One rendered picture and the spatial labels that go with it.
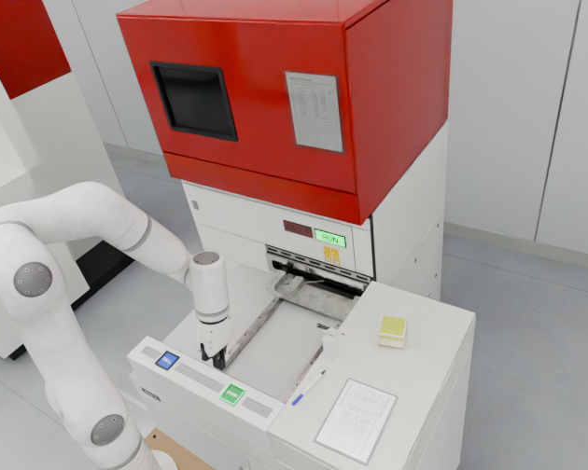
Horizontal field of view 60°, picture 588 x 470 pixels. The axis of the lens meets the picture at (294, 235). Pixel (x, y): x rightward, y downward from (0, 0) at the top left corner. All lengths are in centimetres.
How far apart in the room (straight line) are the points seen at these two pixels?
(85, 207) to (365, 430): 86
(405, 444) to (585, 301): 197
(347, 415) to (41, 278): 85
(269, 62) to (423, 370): 93
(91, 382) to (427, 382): 85
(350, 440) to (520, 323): 176
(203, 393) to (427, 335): 67
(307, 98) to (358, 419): 85
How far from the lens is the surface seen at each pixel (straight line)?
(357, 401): 143
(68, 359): 108
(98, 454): 130
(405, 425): 139
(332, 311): 176
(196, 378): 158
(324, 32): 129
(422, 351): 153
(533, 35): 277
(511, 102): 291
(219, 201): 195
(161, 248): 107
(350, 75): 130
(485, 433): 254
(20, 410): 319
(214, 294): 121
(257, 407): 147
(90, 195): 98
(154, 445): 156
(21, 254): 91
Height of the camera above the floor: 216
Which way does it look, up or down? 38 degrees down
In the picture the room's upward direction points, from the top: 10 degrees counter-clockwise
